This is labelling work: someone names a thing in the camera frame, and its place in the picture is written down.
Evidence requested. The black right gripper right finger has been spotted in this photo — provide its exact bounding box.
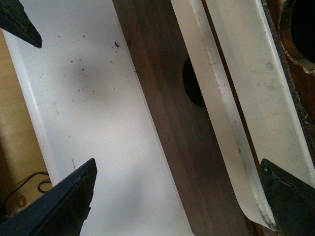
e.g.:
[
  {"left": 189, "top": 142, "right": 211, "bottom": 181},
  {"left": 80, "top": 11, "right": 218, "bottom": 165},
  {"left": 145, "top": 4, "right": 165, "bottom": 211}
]
[{"left": 259, "top": 159, "right": 315, "bottom": 236}]

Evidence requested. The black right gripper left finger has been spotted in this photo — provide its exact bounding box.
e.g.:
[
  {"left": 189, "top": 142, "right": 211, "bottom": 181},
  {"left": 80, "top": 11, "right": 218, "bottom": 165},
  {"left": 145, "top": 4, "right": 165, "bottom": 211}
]
[{"left": 0, "top": 158, "right": 96, "bottom": 236}]

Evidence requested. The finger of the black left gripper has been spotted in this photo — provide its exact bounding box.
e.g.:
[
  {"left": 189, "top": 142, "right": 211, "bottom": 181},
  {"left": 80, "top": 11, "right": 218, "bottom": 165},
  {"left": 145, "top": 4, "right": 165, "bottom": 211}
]
[{"left": 0, "top": 0, "right": 42, "bottom": 48}]

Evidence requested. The white drawer handle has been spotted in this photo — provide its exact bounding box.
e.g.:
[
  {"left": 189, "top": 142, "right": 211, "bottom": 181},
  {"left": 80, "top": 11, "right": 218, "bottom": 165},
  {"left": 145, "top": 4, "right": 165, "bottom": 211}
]
[{"left": 172, "top": 0, "right": 315, "bottom": 235}]

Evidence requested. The brown wooden drawer cabinet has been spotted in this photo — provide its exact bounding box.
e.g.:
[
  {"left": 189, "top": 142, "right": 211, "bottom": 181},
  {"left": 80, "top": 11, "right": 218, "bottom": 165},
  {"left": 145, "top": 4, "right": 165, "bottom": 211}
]
[{"left": 243, "top": 213, "right": 281, "bottom": 236}]

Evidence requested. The black floor cable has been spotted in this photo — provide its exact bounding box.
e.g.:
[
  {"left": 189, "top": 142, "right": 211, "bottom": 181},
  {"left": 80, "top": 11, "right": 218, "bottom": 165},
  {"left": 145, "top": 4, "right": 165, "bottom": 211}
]
[{"left": 4, "top": 171, "right": 52, "bottom": 214}]

